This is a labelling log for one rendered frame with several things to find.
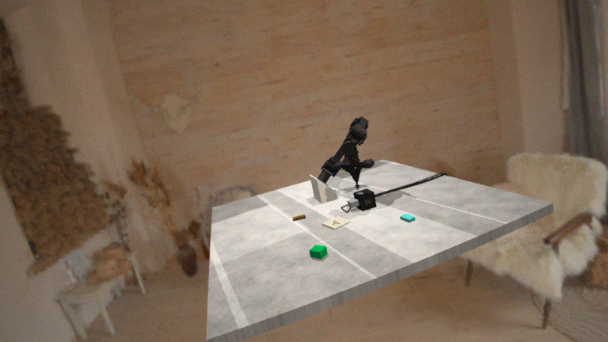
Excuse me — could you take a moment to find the small green cube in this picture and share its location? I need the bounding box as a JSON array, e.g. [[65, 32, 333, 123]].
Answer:
[[310, 245, 328, 259]]

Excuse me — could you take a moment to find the small teal block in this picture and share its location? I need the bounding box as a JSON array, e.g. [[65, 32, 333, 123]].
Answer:
[[400, 214, 415, 222]]

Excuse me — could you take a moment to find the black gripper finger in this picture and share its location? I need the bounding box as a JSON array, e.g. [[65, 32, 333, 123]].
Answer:
[[355, 167, 363, 182], [345, 167, 356, 182]]

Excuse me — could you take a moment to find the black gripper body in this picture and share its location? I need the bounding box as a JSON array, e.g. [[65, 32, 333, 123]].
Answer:
[[334, 150, 374, 170]]

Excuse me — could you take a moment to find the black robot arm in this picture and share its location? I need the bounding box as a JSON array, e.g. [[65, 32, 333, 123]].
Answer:
[[317, 116, 369, 185]]

